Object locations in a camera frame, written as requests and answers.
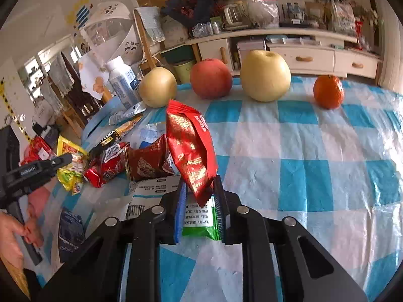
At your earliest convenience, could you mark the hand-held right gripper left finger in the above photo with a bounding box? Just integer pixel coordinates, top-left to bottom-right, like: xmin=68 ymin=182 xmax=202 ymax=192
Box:
xmin=36 ymin=179 xmax=189 ymax=302

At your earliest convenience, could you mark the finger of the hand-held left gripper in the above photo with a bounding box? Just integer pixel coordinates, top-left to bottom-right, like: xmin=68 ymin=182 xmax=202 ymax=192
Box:
xmin=17 ymin=153 xmax=73 ymax=192

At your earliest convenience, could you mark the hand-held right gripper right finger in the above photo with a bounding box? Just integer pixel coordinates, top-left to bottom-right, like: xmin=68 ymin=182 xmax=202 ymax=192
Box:
xmin=213 ymin=174 xmax=369 ymax=302

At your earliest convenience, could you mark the glossy red crinkled wrapper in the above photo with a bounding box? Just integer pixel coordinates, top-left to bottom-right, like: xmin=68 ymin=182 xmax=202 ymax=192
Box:
xmin=83 ymin=143 xmax=130 ymax=188

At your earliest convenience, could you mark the red gold snack packet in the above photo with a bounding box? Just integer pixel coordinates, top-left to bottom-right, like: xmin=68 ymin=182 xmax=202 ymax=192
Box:
xmin=166 ymin=99 xmax=218 ymax=208

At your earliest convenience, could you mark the person's left hand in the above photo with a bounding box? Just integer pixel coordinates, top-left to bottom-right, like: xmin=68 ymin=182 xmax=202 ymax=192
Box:
xmin=0 ymin=192 xmax=52 ymax=269

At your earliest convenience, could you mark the red plastic bag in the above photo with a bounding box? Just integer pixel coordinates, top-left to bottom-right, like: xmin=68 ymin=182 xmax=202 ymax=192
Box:
xmin=21 ymin=137 xmax=58 ymax=166

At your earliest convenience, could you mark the green white packet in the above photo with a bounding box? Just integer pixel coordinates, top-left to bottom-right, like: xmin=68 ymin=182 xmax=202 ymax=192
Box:
xmin=182 ymin=195 xmax=221 ymax=242

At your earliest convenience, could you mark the yellow green wrapper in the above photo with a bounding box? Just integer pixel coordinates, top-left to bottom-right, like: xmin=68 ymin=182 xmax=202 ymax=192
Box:
xmin=57 ymin=165 xmax=85 ymax=196

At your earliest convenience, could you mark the yellow red snack packet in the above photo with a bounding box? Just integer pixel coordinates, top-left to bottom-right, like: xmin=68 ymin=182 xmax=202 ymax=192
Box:
xmin=57 ymin=135 xmax=89 ymax=168

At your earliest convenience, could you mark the white printed paper packet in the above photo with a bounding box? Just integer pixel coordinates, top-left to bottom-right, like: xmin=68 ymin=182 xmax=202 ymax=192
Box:
xmin=126 ymin=174 xmax=182 ymax=221

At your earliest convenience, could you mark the dark red coffee packet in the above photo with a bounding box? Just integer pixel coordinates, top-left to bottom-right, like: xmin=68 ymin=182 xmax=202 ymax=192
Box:
xmin=124 ymin=135 xmax=172 ymax=182

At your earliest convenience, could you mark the dark blue packet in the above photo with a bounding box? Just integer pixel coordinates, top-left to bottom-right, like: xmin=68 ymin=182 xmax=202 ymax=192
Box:
xmin=58 ymin=207 xmax=86 ymax=262

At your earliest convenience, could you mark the black yellow coffee packet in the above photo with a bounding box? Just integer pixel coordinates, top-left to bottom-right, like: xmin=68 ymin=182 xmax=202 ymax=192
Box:
xmin=88 ymin=115 xmax=144 ymax=158

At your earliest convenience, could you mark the dark wooden chair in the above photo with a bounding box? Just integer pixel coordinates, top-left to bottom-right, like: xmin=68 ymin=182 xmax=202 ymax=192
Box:
xmin=61 ymin=52 xmax=105 ymax=125

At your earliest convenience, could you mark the clear plastic wrapper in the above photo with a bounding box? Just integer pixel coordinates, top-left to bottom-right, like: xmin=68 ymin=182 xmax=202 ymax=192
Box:
xmin=130 ymin=123 xmax=167 ymax=149

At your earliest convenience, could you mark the blue white checked tablecloth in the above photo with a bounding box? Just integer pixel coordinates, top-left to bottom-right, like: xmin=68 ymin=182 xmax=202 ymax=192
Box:
xmin=35 ymin=75 xmax=403 ymax=302

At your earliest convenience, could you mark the tall white milk bottle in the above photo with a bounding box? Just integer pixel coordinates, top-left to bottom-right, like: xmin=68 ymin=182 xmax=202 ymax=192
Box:
xmin=105 ymin=56 xmax=142 ymax=109

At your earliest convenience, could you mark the yellow pear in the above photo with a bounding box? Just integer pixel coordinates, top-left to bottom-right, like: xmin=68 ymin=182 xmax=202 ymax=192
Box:
xmin=240 ymin=50 xmax=292 ymax=102
xmin=139 ymin=67 xmax=178 ymax=108

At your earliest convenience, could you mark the red apple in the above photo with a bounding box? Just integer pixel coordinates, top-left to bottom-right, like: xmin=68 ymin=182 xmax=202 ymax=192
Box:
xmin=190 ymin=58 xmax=233 ymax=99

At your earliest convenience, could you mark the white cartoon print cloth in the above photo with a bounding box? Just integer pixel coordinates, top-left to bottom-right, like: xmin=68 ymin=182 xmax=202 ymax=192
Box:
xmin=78 ymin=2 xmax=146 ymax=100

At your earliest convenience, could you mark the pale green bucket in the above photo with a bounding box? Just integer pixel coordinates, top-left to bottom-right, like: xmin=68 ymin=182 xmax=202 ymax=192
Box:
xmin=173 ymin=60 xmax=195 ymax=84

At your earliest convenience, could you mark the green storage box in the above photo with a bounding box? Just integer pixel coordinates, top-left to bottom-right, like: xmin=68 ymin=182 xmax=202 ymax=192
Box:
xmin=162 ymin=46 xmax=195 ymax=65

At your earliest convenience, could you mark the orange mandarin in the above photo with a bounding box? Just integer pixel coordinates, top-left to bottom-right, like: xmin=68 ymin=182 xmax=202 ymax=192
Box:
xmin=313 ymin=75 xmax=345 ymax=110

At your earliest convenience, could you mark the white cardboard box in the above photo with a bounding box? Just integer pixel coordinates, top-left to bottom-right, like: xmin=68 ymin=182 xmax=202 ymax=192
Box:
xmin=162 ymin=17 xmax=190 ymax=50

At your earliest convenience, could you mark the grey blue chair cover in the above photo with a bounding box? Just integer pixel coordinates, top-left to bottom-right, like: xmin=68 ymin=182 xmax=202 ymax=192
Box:
xmin=135 ymin=6 xmax=166 ymax=46

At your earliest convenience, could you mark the white television cabinet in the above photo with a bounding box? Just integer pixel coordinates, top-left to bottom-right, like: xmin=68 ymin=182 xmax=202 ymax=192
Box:
xmin=186 ymin=27 xmax=383 ymax=80

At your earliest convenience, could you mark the white glass kettle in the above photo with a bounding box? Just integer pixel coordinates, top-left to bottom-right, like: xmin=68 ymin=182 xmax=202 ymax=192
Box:
xmin=223 ymin=4 xmax=250 ymax=31

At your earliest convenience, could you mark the clear plastic bag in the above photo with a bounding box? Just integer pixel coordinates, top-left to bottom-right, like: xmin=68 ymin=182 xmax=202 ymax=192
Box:
xmin=247 ymin=0 xmax=281 ymax=29

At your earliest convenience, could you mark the dark blue flower bouquet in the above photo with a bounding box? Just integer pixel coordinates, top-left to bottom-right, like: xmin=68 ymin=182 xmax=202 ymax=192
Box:
xmin=161 ymin=0 xmax=218 ymax=29

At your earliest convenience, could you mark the printed gift bag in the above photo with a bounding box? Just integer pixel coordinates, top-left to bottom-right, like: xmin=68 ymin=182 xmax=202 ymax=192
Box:
xmin=329 ymin=2 xmax=358 ymax=37

